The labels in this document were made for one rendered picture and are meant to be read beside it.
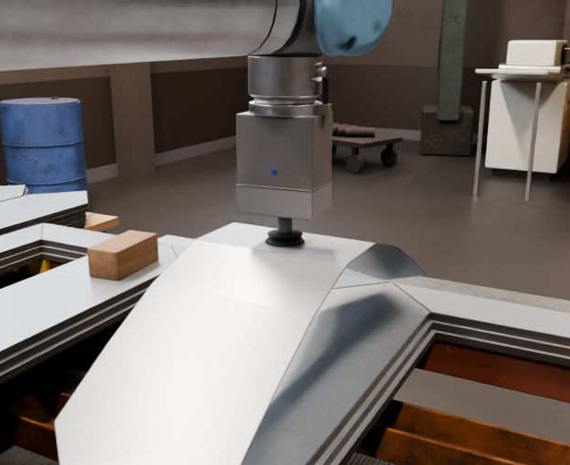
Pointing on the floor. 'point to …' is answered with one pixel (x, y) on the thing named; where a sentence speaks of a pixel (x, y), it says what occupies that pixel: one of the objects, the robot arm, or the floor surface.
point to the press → (449, 90)
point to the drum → (43, 144)
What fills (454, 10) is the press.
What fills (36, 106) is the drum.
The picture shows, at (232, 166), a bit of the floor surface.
